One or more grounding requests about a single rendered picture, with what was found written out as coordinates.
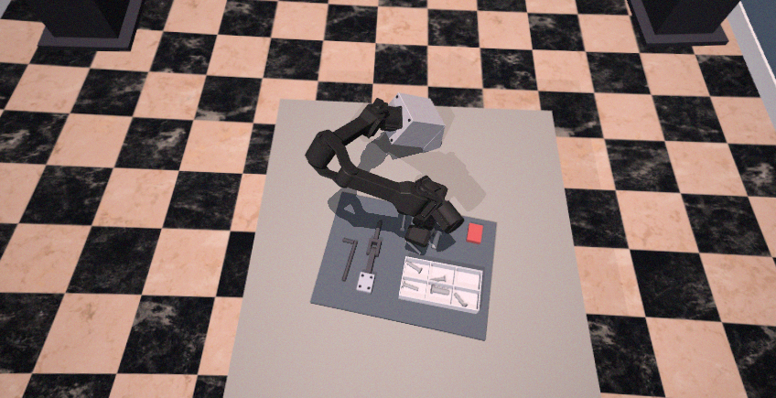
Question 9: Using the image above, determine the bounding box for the grey flat bar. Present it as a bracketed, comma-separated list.
[365, 247, 376, 274]

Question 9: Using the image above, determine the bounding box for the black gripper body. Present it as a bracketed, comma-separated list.
[404, 183, 447, 248]

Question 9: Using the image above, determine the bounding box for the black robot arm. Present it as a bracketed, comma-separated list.
[305, 98, 464, 233]

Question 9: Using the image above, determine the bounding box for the red rectangular block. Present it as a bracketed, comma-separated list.
[467, 223, 483, 244]

